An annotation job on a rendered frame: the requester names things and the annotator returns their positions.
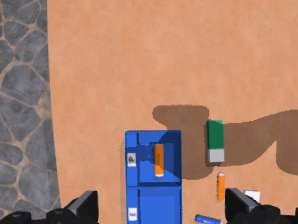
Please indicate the orange battery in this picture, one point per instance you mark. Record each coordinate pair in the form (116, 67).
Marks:
(221, 178)
(159, 160)

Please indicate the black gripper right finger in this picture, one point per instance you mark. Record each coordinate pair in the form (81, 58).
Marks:
(236, 201)

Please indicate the blue three-compartment bin rack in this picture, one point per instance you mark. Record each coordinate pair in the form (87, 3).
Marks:
(151, 199)

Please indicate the white domino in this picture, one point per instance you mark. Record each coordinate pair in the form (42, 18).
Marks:
(252, 193)

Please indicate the blue battery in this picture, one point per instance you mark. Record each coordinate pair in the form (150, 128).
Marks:
(206, 220)

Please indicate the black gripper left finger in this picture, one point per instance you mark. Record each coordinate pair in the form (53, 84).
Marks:
(87, 203)

